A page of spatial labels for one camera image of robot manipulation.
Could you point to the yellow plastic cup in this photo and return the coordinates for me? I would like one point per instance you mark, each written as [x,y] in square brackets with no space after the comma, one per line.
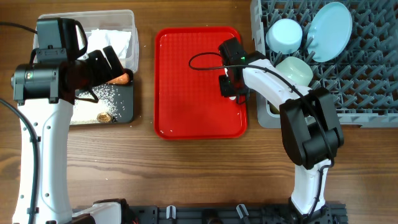
[274,109]

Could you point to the white paper napkin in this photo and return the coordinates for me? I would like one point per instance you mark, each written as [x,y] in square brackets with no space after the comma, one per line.
[119,40]

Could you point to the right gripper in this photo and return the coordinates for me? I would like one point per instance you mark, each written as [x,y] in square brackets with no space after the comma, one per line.
[224,89]

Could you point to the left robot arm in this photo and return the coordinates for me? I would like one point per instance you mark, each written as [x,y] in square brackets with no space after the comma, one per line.
[44,90]

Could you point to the light blue bowl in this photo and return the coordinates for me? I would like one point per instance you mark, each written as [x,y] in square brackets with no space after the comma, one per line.
[284,36]

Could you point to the grey dishwasher rack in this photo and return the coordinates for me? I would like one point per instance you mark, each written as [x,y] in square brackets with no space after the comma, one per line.
[363,77]

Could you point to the clear plastic bin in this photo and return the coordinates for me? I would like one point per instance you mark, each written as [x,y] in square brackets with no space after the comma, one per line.
[122,20]

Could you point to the black plastic tray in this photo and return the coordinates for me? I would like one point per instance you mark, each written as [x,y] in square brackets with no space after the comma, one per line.
[125,100]

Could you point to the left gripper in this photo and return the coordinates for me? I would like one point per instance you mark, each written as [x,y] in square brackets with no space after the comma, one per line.
[104,72]

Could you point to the orange carrot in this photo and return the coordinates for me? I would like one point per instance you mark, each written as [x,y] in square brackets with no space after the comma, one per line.
[121,80]

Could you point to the white rice pile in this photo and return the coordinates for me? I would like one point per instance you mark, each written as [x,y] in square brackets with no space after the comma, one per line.
[86,112]

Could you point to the light blue plate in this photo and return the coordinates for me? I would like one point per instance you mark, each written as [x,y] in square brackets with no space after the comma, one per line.
[329,32]

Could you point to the mint green bowl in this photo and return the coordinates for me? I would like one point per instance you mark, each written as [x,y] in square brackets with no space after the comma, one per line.
[296,69]

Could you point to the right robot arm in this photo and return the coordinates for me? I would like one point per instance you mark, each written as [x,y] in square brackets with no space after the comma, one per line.
[311,131]

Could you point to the brown food scrap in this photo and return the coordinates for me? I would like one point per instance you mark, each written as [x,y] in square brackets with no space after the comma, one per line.
[104,117]

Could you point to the red serving tray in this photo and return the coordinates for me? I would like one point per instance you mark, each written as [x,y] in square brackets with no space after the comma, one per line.
[188,102]

